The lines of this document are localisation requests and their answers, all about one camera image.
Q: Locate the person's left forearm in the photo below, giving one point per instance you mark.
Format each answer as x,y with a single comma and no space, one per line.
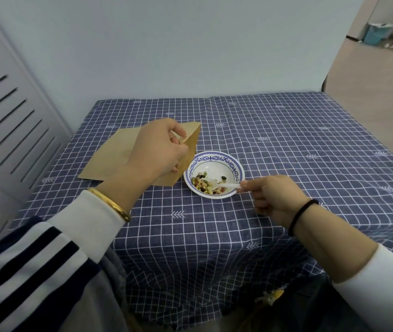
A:
61,252

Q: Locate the white louvred cabinet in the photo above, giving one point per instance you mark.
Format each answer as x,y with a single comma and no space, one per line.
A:
6,117

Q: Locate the teal plastic bin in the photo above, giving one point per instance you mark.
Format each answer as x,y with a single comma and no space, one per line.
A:
378,33

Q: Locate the brown kraft paper pouch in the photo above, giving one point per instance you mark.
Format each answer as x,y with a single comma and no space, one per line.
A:
113,155

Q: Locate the white plastic spoon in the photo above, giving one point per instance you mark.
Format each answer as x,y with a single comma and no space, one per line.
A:
229,186

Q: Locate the pile of mixed beans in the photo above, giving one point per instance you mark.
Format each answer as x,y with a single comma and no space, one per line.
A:
201,184

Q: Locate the person's right hand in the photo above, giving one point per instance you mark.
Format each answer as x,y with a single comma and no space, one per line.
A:
279,197

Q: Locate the blue patterned white bowl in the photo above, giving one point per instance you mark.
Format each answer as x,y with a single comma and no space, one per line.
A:
213,162

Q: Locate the blue checked tablecloth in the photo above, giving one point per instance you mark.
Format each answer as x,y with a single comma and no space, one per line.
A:
303,134

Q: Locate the person's right forearm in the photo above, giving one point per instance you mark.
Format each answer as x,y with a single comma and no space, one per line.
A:
348,252

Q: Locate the person's left hand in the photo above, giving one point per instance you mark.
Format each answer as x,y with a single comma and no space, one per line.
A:
158,152

